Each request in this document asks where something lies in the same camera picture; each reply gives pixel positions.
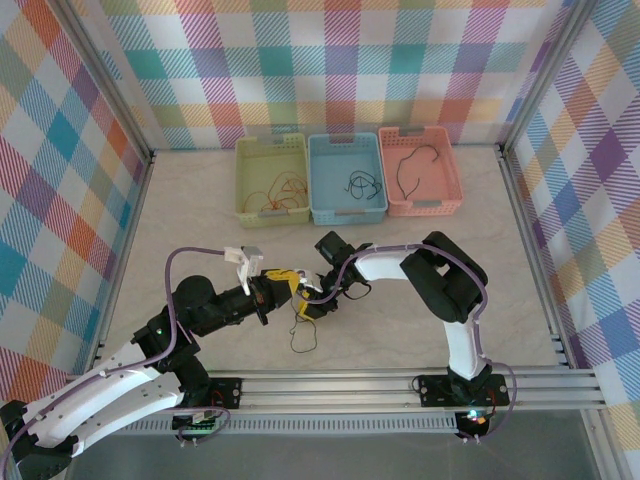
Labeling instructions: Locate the thin dark green cable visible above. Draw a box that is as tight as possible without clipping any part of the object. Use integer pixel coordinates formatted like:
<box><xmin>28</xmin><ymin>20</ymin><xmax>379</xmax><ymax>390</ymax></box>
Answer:
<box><xmin>289</xmin><ymin>299</ymin><xmax>319</xmax><ymax>354</ymax></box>

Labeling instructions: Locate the thin black cable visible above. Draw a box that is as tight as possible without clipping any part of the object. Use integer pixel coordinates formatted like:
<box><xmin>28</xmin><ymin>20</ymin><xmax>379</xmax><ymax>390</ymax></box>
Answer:
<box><xmin>343</xmin><ymin>171</ymin><xmax>382</xmax><ymax>200</ymax></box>
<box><xmin>397</xmin><ymin>144</ymin><xmax>440</xmax><ymax>200</ymax></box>

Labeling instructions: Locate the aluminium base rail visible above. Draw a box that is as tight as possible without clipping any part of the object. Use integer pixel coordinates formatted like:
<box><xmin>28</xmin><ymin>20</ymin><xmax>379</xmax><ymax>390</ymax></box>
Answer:
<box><xmin>53</xmin><ymin>368</ymin><xmax>610</xmax><ymax>417</ymax></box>

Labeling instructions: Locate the aluminium side rail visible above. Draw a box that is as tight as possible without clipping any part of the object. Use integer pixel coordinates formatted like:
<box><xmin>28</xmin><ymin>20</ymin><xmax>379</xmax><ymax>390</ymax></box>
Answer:
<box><xmin>85</xmin><ymin>152</ymin><xmax>157</xmax><ymax>376</ymax></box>
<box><xmin>498</xmin><ymin>144</ymin><xmax>574</xmax><ymax>370</ymax></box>

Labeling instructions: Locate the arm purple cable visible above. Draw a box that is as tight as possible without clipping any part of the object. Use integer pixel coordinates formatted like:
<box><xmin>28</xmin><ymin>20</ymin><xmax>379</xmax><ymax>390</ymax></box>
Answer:
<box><xmin>307</xmin><ymin>242</ymin><xmax>519</xmax><ymax>444</ymax></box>
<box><xmin>0</xmin><ymin>246</ymin><xmax>234</xmax><ymax>469</ymax></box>

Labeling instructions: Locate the small lit controller board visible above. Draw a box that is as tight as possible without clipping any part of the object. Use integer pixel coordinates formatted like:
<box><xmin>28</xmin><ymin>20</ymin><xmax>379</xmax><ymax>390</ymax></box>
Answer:
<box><xmin>457</xmin><ymin>408</ymin><xmax>490</xmax><ymax>437</ymax></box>

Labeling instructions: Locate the green plastic basket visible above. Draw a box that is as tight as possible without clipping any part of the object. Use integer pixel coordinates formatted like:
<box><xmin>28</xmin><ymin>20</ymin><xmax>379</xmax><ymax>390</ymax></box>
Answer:
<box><xmin>235</xmin><ymin>133</ymin><xmax>315</xmax><ymax>231</ymax></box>

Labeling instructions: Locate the green terminal controller board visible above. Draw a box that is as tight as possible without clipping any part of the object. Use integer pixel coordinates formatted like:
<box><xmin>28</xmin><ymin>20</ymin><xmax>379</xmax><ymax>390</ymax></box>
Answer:
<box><xmin>172</xmin><ymin>408</ymin><xmax>224</xmax><ymax>436</ymax></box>

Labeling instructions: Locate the grey slotted cable duct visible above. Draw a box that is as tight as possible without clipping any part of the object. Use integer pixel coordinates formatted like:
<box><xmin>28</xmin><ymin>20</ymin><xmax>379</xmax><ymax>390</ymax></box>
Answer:
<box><xmin>78</xmin><ymin>415</ymin><xmax>460</xmax><ymax>437</ymax></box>

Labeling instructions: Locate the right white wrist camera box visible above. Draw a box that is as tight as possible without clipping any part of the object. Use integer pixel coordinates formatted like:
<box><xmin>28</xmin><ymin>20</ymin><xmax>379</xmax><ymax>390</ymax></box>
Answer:
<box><xmin>295</xmin><ymin>268</ymin><xmax>324</xmax><ymax>295</ymax></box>

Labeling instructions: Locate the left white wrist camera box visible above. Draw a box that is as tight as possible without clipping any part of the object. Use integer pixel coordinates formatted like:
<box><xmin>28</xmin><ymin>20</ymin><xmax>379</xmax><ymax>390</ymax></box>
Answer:
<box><xmin>223</xmin><ymin>244</ymin><xmax>265</xmax><ymax>296</ymax></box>

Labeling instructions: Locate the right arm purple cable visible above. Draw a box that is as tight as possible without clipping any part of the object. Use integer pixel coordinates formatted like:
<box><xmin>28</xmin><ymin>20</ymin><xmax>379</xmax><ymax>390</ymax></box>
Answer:
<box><xmin>307</xmin><ymin>242</ymin><xmax>519</xmax><ymax>444</ymax></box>

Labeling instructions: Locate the pink plastic basket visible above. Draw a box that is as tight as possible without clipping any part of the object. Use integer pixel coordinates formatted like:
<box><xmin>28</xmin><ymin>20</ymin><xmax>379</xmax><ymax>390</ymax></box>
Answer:
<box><xmin>378</xmin><ymin>125</ymin><xmax>464</xmax><ymax>219</ymax></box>

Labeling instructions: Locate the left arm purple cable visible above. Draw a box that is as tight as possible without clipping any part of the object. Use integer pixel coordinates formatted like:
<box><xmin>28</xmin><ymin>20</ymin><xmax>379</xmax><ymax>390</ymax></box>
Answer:
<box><xmin>0</xmin><ymin>246</ymin><xmax>234</xmax><ymax>469</ymax></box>

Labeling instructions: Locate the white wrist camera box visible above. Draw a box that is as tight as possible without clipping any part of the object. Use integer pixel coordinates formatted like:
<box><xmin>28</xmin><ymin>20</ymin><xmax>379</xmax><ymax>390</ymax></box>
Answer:
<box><xmin>223</xmin><ymin>244</ymin><xmax>265</xmax><ymax>296</ymax></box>
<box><xmin>295</xmin><ymin>268</ymin><xmax>324</xmax><ymax>295</ymax></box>

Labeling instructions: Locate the blue plastic basket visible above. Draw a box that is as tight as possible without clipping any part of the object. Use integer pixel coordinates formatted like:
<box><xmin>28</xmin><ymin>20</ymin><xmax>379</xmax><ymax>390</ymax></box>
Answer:
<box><xmin>307</xmin><ymin>132</ymin><xmax>392</xmax><ymax>227</ymax></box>

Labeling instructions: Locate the aluminium upright post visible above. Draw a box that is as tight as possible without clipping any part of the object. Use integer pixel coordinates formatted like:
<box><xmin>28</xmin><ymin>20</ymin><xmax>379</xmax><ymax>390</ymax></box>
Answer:
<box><xmin>498</xmin><ymin>0</ymin><xmax>594</xmax><ymax>154</ymax></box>
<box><xmin>58</xmin><ymin>0</ymin><xmax>157</xmax><ymax>162</ymax></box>

